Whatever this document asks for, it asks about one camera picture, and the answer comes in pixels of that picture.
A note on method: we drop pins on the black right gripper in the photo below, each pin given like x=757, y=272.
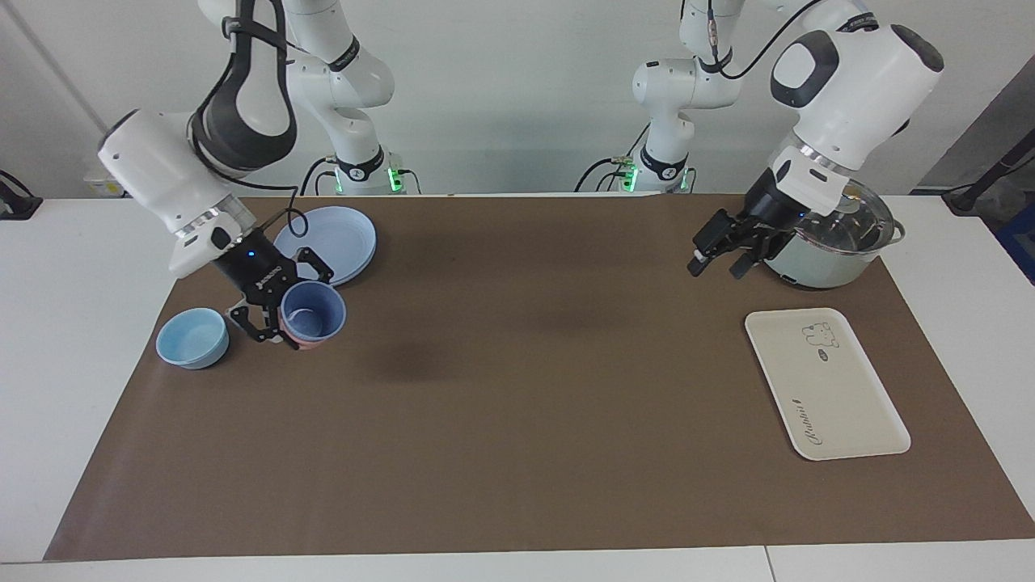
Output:
x=259, y=271

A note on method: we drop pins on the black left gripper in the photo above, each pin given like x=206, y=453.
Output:
x=768, y=212

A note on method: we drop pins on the blue ribbed plastic cup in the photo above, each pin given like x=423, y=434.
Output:
x=315, y=311

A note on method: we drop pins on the pink plastic cup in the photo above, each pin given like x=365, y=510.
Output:
x=303, y=344

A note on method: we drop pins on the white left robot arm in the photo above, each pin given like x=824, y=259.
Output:
x=865, y=89

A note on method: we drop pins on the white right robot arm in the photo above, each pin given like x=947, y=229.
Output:
x=154, y=170

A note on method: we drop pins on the cream rabbit print tray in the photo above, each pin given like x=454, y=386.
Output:
x=825, y=388

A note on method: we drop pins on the blue plastic plate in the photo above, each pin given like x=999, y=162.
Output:
x=348, y=234

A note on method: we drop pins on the light blue plastic bowl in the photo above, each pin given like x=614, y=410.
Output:
x=192, y=338

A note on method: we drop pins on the black stand pole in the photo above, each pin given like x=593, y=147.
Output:
x=982, y=182

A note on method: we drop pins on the brown table mat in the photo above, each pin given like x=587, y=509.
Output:
x=525, y=404

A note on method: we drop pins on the black table clamp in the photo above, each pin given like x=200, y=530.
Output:
x=16, y=206

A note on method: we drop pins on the blue box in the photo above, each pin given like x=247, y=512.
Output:
x=1020, y=242

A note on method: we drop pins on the white wall power strip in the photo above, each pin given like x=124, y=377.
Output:
x=101, y=187

